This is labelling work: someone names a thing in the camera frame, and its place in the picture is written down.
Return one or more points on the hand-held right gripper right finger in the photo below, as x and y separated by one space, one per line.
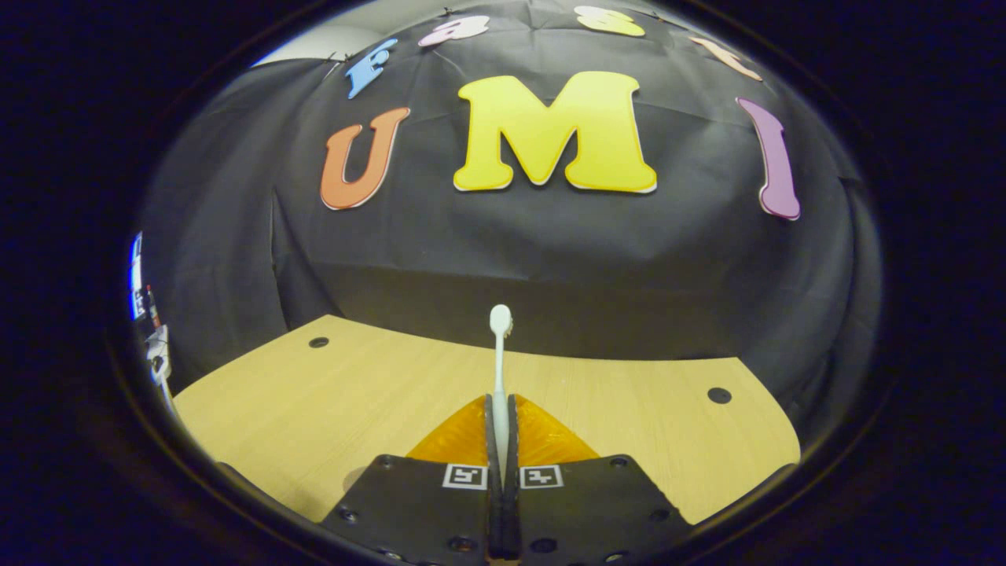
512 452

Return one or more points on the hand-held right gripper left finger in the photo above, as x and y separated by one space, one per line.
490 452

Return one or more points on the white toothbrush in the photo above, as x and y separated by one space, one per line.
500 354

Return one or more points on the round grey coaster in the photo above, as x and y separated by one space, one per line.
355 479

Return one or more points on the black backdrop cloth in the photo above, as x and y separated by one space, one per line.
550 251

